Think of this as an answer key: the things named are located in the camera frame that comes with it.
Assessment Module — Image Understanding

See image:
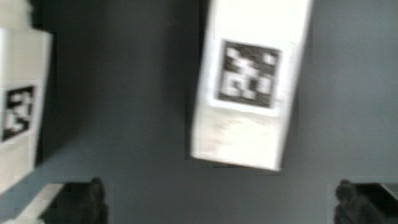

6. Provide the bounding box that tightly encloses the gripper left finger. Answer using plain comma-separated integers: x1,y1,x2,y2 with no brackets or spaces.
39,178,108,224

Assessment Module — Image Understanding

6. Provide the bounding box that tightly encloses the white table leg with tag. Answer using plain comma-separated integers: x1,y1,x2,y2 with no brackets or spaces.
190,0,315,171

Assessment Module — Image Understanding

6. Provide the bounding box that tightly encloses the white leg centre right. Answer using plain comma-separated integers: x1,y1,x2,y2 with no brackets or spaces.
0,0,52,195

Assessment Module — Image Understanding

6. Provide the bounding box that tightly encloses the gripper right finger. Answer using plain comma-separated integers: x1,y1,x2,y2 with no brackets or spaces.
332,179,398,224

